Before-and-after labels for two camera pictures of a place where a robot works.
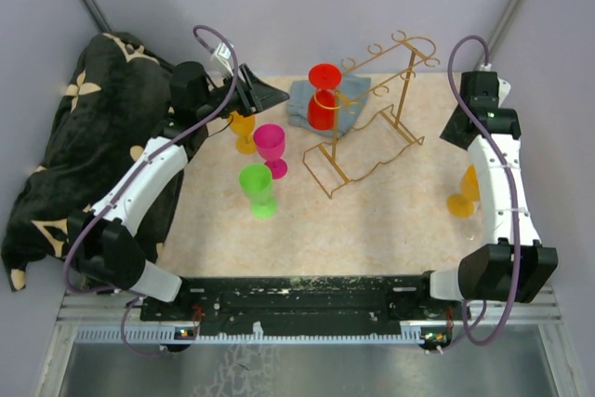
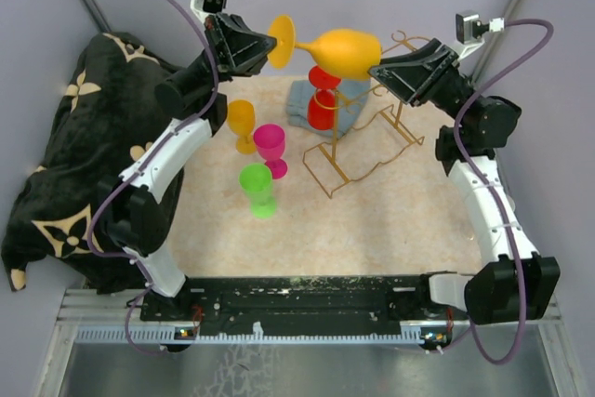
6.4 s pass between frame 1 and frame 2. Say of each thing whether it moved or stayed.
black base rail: stayed
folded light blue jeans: stayed
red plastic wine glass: stayed
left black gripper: moved
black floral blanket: stayed
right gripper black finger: moved
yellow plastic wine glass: stayed
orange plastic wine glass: moved
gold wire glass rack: stayed
